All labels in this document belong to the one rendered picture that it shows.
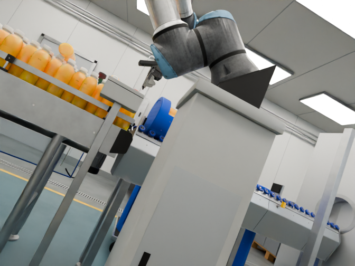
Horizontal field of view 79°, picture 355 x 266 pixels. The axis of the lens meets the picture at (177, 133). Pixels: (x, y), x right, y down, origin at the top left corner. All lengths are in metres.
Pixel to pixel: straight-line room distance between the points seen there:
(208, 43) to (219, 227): 0.62
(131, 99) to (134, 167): 0.46
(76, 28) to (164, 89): 2.30
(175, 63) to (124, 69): 4.38
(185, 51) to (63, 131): 0.73
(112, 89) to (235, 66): 0.61
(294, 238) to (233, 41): 1.83
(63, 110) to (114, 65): 4.07
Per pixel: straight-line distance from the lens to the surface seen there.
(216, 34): 0.86
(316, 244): 2.05
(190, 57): 0.84
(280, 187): 2.12
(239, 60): 0.83
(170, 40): 0.85
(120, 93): 1.13
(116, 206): 1.43
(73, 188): 1.17
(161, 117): 1.37
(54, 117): 1.23
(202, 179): 0.65
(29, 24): 5.95
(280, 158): 6.08
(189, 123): 0.64
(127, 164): 1.37
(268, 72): 0.83
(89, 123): 1.22
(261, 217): 1.94
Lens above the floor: 0.82
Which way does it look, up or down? 9 degrees up
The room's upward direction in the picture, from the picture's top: 25 degrees clockwise
